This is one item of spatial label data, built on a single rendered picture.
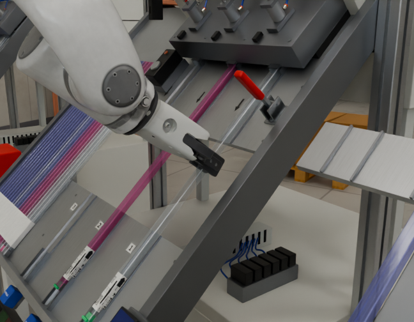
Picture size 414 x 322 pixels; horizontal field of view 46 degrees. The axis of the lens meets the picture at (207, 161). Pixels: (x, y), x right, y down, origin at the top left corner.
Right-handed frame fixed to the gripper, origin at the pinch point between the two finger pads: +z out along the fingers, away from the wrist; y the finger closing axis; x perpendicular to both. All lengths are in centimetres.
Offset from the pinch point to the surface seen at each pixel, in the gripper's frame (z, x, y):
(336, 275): 49.0, 3.6, 1.0
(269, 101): -0.4, -11.6, -6.6
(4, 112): 115, -2, 471
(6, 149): 6, 16, 95
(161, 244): -1.6, 14.5, -2.2
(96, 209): -1.8, 15.5, 18.1
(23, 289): -7.0, 32.3, 16.9
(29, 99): 134, -29, 482
